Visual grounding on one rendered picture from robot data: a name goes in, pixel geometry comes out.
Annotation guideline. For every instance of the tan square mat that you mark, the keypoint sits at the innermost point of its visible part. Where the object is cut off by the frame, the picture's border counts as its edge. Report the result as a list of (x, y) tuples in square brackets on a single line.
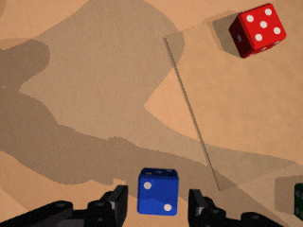
[(249, 112)]

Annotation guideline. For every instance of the blue die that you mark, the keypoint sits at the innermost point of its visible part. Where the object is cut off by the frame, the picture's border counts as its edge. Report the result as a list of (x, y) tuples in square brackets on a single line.
[(157, 192)]

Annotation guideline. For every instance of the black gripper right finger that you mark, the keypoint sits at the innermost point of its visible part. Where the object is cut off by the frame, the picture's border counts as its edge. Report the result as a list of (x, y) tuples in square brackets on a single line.
[(207, 215)]

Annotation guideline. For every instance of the red die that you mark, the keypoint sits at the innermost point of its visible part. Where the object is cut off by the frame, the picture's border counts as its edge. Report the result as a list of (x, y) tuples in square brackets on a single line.
[(257, 30)]

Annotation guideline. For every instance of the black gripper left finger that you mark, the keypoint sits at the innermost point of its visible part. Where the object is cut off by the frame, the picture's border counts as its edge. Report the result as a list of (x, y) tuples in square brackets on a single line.
[(109, 211)]

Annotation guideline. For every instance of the green die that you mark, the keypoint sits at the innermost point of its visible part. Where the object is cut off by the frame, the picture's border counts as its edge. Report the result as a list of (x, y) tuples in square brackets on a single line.
[(298, 200)]

